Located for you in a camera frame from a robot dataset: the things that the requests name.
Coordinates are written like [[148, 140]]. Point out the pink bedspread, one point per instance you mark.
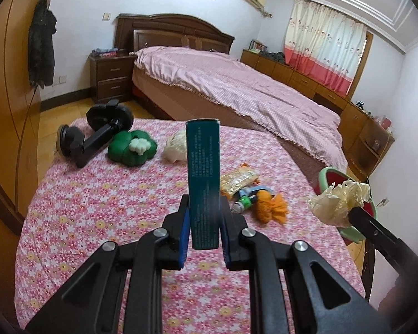
[[247, 94]]

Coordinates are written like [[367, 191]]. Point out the colourful upright box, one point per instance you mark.
[[257, 47]]

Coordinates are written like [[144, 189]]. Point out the long wooden low cabinet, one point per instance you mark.
[[299, 76]]

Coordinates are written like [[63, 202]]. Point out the pink floral tablecloth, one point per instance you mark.
[[90, 215]]

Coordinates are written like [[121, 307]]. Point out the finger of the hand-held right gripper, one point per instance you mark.
[[379, 236]]

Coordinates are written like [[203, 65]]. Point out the teal cardboard box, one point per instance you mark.
[[202, 181]]

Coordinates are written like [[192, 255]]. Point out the white light switch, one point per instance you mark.
[[107, 16]]

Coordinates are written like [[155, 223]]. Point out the wooden wardrobe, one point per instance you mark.
[[7, 76]]

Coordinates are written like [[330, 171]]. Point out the black jacket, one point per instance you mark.
[[41, 48]]

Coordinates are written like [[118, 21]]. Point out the white and pink curtain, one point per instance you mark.
[[320, 41]]

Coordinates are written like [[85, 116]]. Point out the bed with pink cover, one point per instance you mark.
[[174, 26]]

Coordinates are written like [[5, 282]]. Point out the green flower-shaped cushion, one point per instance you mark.
[[123, 153]]

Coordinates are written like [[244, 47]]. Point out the small blue green bottle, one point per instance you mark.
[[247, 200]]

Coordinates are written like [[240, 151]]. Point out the red bin with green rim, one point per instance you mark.
[[323, 182]]

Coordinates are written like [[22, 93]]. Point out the white wall socket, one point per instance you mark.
[[59, 80]]

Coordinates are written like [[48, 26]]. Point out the black suction phone holder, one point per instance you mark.
[[97, 139]]

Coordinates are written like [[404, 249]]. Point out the crumpled white tissue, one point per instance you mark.
[[176, 148]]

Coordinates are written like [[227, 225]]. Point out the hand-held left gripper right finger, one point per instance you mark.
[[225, 247]]

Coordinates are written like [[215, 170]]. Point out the small dark red items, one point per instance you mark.
[[104, 53]]

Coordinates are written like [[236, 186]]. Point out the dark clothes pile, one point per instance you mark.
[[275, 57]]

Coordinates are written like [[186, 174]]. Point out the dark wooden nightstand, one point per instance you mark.
[[111, 76]]

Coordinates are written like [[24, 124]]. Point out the orange-ended snack packet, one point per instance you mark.
[[237, 179]]

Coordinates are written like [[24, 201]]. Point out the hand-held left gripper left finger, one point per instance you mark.
[[184, 236]]

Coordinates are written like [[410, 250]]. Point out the small black object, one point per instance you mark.
[[360, 104]]

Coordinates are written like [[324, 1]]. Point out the red cup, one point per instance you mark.
[[386, 123]]

